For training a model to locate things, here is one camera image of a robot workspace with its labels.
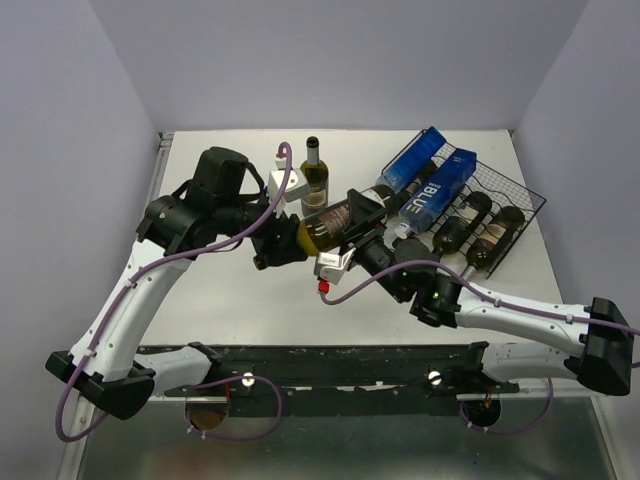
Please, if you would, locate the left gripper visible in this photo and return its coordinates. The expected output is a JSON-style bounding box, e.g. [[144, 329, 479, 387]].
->
[[215, 187, 309, 267]]

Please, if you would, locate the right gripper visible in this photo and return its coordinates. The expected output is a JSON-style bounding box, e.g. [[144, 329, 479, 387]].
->
[[337, 187, 407, 302]]

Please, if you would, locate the dark green bottle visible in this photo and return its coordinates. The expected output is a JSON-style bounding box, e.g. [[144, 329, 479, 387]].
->
[[297, 185, 400, 256]]

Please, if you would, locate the short blue glass bottle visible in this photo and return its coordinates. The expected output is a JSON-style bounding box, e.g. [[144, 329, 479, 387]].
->
[[376, 127, 446, 193]]

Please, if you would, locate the tall green bottle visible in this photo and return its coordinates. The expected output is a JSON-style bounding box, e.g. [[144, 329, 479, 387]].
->
[[300, 136, 329, 217]]

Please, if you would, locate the tall blue glass bottle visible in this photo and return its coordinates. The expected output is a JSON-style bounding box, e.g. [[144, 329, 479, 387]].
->
[[394, 149, 477, 239]]

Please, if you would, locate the green bottle grey foil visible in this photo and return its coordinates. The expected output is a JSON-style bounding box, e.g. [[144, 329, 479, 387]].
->
[[462, 206, 525, 280]]

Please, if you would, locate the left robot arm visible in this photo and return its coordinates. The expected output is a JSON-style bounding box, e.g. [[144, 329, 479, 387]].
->
[[45, 142, 307, 420]]

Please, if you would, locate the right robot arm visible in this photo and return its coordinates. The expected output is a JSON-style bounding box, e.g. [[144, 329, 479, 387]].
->
[[346, 190, 638, 396]]

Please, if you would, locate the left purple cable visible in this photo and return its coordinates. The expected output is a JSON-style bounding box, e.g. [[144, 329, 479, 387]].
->
[[54, 142, 292, 444]]

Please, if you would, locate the purple cable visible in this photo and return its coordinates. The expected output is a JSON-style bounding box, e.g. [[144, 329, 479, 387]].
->
[[319, 259, 640, 369], [54, 142, 292, 444]]

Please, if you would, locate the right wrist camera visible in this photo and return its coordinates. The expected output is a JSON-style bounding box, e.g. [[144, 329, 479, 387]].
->
[[313, 248, 356, 294]]

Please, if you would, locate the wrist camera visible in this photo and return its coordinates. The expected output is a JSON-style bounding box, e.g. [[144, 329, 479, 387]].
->
[[313, 248, 356, 294], [267, 153, 310, 203]]

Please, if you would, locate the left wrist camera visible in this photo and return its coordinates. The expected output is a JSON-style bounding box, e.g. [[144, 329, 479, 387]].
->
[[267, 153, 310, 203]]

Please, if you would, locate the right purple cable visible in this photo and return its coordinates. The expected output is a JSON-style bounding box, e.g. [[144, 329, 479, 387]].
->
[[319, 259, 640, 369]]

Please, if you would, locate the black wire wine rack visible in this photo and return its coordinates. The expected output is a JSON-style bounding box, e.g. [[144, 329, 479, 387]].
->
[[381, 139, 545, 276]]

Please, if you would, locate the black mounting base plate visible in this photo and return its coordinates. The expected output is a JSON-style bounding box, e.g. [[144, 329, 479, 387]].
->
[[168, 342, 519, 418]]

